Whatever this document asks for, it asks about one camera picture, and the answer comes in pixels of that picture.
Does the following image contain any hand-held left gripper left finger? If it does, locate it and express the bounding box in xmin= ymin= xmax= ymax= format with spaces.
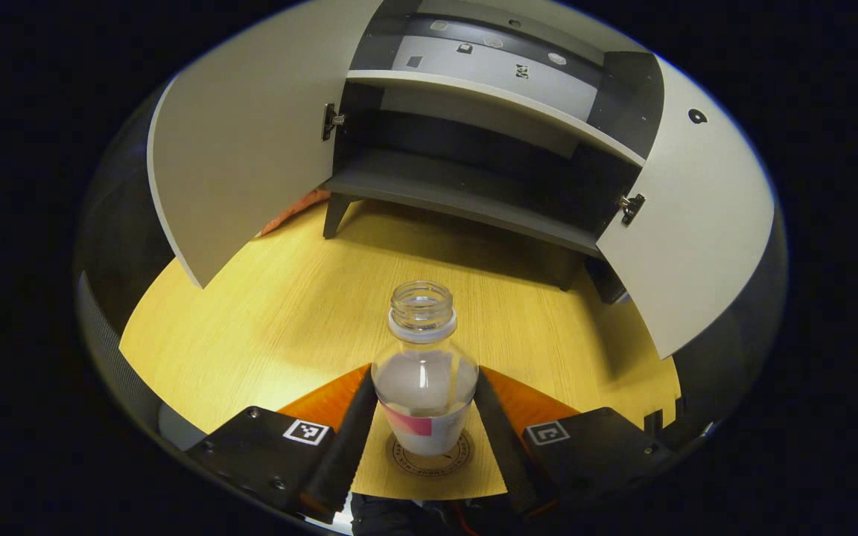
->
xmin=185 ymin=363 xmax=378 ymax=524

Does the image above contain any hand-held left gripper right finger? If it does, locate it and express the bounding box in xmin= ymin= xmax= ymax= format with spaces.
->
xmin=474 ymin=365 xmax=662 ymax=520

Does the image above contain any round brown coaster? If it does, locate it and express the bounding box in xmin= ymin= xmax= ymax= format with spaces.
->
xmin=387 ymin=428 xmax=474 ymax=477

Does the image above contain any clear plastic bottle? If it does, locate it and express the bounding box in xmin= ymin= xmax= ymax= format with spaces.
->
xmin=371 ymin=281 xmax=480 ymax=457

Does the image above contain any white and grey cabinet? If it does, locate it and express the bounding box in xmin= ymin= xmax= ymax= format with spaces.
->
xmin=321 ymin=0 xmax=666 ymax=293

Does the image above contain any white cabinet door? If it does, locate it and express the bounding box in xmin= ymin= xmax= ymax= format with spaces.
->
xmin=597 ymin=56 xmax=777 ymax=360
xmin=147 ymin=0 xmax=385 ymax=290

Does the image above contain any metal door hinge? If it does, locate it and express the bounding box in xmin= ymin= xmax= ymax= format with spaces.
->
xmin=617 ymin=194 xmax=646 ymax=228
xmin=322 ymin=103 xmax=346 ymax=142

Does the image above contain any dark printed box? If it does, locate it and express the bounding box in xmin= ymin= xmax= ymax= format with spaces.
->
xmin=585 ymin=257 xmax=632 ymax=306

